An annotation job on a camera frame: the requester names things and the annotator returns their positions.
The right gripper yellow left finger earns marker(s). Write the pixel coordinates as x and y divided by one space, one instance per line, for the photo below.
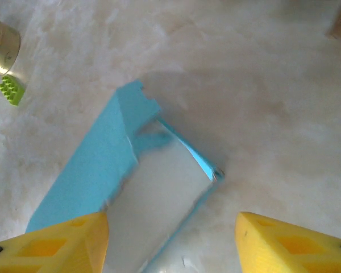
45 250

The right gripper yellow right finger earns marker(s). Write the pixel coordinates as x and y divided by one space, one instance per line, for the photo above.
287 250

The white and blue paper box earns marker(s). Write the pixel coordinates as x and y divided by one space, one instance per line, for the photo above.
96 170

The green toy brick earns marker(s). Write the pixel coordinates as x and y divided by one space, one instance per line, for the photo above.
11 91

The gold tin with red lid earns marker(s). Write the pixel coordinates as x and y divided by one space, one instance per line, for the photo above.
3 48

